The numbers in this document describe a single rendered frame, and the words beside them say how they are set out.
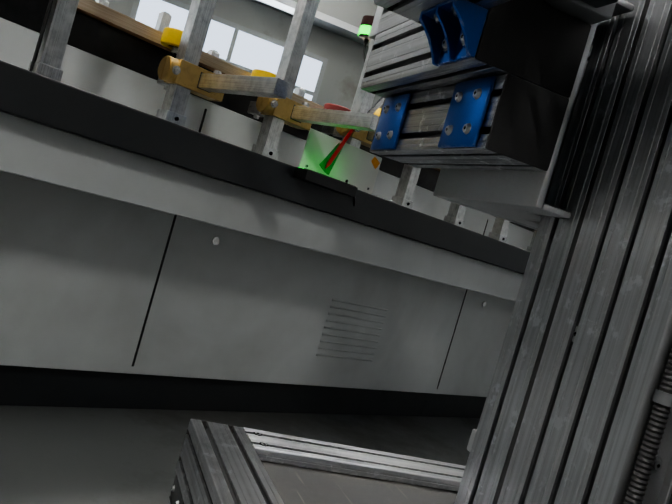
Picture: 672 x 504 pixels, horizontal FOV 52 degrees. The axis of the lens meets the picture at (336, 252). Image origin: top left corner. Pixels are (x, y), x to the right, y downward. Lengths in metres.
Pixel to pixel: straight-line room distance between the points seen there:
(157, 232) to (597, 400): 1.20
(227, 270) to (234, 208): 0.31
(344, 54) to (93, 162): 5.77
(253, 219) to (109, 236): 0.33
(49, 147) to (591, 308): 0.98
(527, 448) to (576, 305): 0.18
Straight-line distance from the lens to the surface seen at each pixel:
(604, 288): 0.82
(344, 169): 1.74
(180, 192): 1.51
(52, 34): 1.36
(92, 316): 1.71
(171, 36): 1.60
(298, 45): 1.63
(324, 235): 1.77
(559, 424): 0.83
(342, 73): 7.03
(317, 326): 2.11
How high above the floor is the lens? 0.59
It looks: 2 degrees down
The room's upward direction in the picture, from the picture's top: 16 degrees clockwise
